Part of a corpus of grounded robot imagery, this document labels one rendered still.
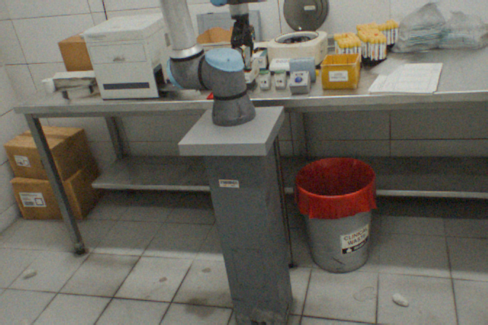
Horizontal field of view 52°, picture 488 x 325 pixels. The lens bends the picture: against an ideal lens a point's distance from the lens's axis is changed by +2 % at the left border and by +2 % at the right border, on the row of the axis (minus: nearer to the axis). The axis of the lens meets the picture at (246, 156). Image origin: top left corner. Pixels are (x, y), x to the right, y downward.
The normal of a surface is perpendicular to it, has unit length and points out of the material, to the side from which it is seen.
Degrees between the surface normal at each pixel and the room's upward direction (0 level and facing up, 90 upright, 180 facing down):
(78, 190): 89
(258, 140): 1
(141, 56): 90
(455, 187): 0
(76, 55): 88
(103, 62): 90
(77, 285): 0
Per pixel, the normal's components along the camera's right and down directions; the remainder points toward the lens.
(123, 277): -0.14, -0.88
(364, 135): -0.26, 0.47
